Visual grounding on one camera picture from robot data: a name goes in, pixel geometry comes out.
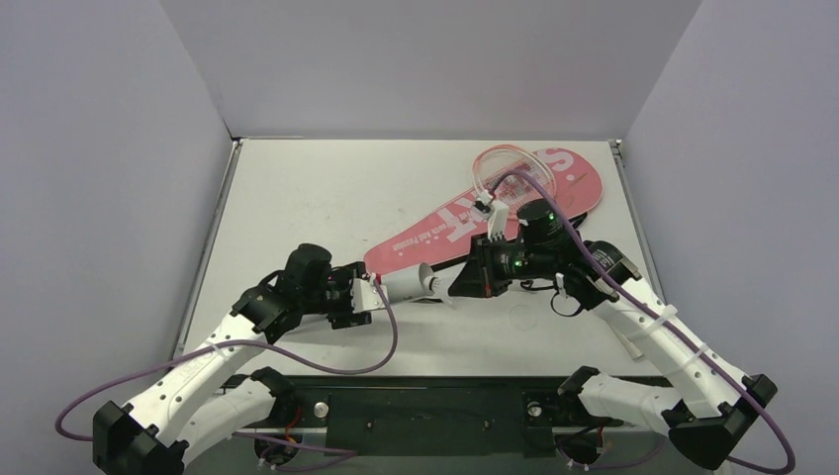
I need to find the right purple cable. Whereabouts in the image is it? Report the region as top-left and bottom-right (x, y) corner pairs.
(488, 168), (797, 475)

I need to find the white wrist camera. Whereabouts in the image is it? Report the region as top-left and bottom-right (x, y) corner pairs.
(350, 278), (385, 314)
(473, 190), (510, 241)

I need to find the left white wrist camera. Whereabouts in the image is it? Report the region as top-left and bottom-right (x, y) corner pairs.
(350, 278), (385, 314)

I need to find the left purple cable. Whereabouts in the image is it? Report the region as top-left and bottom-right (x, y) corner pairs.
(54, 280), (400, 473)

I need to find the aluminium frame rail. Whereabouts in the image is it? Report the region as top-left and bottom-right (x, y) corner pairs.
(258, 420), (650, 437)

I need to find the white shuttlecock tube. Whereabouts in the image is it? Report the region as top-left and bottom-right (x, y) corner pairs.
(380, 263), (439, 305)

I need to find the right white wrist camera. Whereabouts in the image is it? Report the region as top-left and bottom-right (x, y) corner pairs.
(473, 190), (510, 241)

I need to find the white plastic shuttlecock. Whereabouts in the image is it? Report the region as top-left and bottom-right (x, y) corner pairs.
(427, 276), (453, 307)

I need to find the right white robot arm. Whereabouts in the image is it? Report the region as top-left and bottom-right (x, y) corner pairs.
(448, 198), (778, 470)

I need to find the clear tube lid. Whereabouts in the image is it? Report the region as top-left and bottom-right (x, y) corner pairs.
(508, 305), (538, 332)

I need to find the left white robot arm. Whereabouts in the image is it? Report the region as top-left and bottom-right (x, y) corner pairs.
(92, 243), (390, 474)

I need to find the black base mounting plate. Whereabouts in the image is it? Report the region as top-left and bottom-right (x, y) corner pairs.
(216, 374), (670, 460)

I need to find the black bag shoulder strap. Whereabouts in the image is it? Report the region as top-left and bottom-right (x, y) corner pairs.
(393, 211), (589, 304)

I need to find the pink racket cover bag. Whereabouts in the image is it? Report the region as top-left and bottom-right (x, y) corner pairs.
(363, 144), (604, 274)

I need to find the purple cable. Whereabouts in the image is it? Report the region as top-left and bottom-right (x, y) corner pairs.
(54, 280), (400, 473)
(488, 168), (797, 475)

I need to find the pink badminton racket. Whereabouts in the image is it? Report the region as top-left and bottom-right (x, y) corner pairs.
(471, 143), (647, 362)

